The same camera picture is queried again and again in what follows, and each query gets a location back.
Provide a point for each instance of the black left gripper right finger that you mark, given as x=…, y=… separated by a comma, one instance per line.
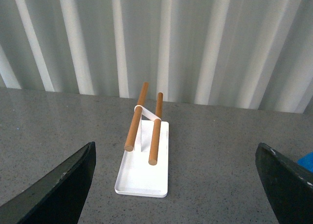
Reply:
x=288, y=186

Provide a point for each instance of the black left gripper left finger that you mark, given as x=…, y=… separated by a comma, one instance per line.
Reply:
x=58, y=197

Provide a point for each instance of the blue microfiber cloth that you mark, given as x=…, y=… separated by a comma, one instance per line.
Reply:
x=307, y=162

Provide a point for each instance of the white rack with wooden rods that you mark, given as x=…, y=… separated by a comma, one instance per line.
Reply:
x=144, y=167

